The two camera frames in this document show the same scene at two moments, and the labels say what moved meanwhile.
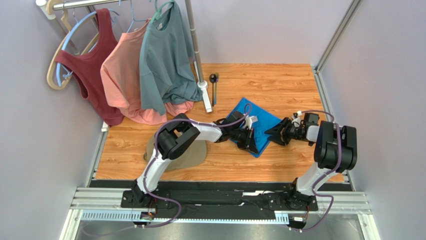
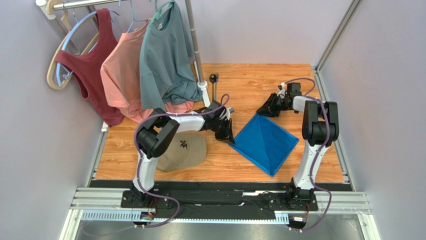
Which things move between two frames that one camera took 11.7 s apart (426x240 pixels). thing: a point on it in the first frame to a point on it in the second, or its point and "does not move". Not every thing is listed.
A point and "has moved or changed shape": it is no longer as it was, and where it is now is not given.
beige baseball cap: [194, 156] does not move
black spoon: [212, 78] does not move
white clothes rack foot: [203, 84] does not move
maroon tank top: [86, 68] does not move
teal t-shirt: [167, 73] does not move
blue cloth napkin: [259, 120] has moved or changed shape
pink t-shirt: [120, 80] does not move
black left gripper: [249, 145] to [227, 135]
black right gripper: [284, 133] to [275, 103]
